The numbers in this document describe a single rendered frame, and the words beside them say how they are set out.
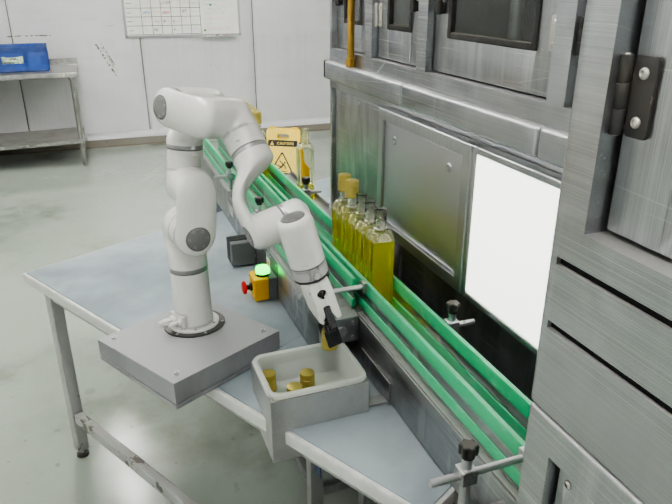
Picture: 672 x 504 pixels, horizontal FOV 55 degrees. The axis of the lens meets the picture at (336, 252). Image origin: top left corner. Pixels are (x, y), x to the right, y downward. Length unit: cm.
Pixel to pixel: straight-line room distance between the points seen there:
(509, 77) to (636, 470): 90
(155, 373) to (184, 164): 48
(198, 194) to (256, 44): 606
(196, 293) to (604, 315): 121
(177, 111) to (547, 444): 101
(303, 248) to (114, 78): 616
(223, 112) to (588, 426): 98
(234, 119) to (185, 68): 599
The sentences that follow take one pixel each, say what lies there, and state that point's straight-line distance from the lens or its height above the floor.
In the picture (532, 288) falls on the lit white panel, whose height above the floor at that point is 110.
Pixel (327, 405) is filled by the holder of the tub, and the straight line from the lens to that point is 141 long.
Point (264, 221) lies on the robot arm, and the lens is 130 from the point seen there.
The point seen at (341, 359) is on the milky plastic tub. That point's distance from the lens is 153.
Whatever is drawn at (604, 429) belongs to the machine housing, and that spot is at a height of 128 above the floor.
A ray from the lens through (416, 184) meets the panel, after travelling 160.
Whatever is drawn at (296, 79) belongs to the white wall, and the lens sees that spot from 765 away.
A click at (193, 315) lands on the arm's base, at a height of 86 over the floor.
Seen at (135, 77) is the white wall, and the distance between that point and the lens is 732.
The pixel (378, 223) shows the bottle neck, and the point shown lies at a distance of 150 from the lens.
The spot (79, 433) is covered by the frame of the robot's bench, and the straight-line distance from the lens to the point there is 260.
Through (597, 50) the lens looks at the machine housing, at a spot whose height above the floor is 158.
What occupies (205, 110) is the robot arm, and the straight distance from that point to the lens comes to 135.
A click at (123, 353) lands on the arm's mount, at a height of 81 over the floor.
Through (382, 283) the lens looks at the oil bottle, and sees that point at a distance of 154.
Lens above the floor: 162
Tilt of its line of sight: 23 degrees down
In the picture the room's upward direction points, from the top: straight up
